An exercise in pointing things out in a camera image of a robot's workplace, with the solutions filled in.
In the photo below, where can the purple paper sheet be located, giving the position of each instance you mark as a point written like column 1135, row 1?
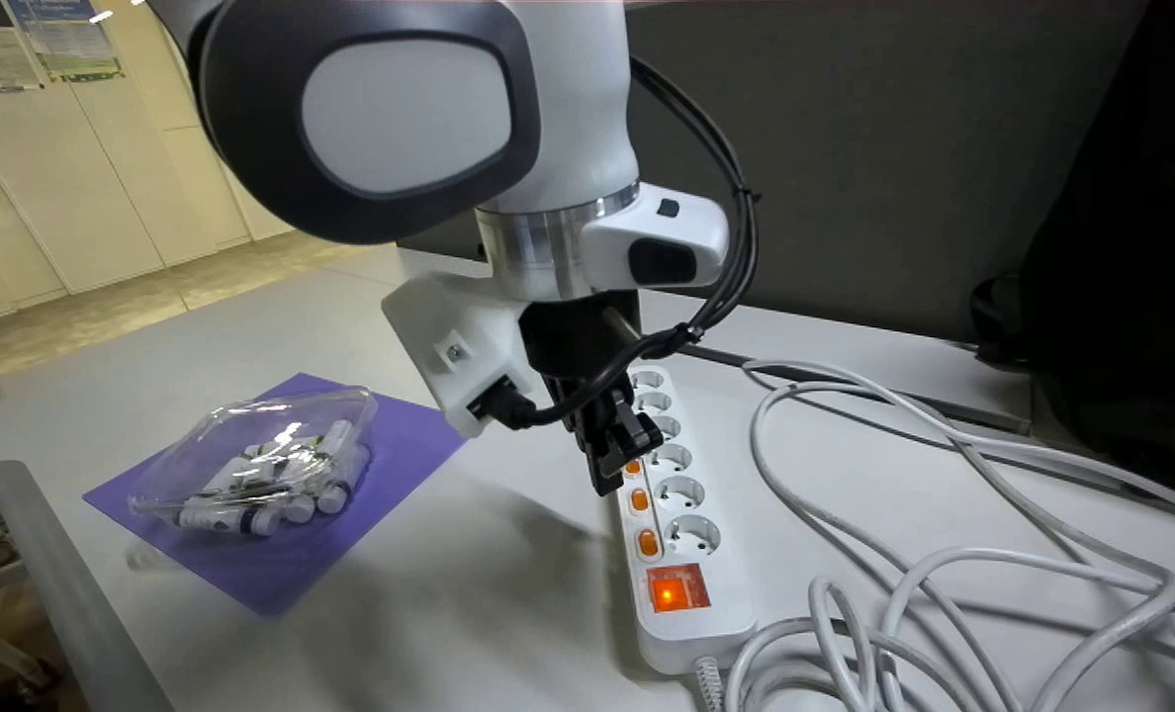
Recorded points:
column 268, row 575

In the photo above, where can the clear plastic bag of tubes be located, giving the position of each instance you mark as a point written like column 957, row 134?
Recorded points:
column 262, row 469

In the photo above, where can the wall posters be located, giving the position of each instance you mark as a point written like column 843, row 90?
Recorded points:
column 55, row 40

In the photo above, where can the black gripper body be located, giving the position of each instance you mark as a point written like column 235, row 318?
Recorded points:
column 575, row 346

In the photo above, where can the white power strip orange switches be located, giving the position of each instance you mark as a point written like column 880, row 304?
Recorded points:
column 677, row 536

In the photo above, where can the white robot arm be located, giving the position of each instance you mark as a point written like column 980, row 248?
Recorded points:
column 372, row 119

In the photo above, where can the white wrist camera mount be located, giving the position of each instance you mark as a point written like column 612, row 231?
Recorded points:
column 459, row 337

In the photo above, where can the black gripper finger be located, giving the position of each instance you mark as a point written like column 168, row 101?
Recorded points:
column 631, row 428
column 603, row 444

